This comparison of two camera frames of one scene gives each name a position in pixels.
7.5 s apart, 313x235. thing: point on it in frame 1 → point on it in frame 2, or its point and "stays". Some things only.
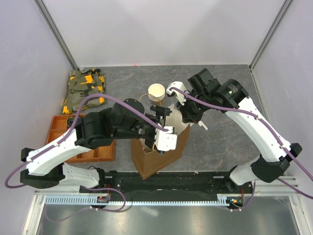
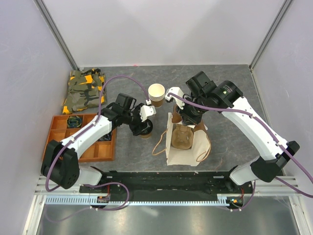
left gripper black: x=162 y=113 → x=136 y=129
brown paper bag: x=149 y=161 → x=198 y=152
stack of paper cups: x=156 y=92 stays
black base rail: x=170 y=183 stays
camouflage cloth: x=82 y=83 stays
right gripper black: x=187 y=115 stays
